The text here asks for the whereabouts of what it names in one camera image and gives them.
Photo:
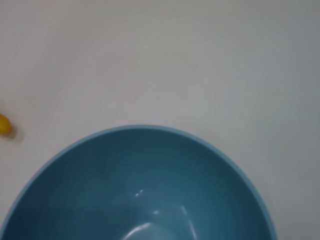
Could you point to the blue bowl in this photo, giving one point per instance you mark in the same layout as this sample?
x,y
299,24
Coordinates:
x,y
125,187

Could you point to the yellow banana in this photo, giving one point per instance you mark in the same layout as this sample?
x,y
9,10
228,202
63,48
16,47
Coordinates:
x,y
3,123

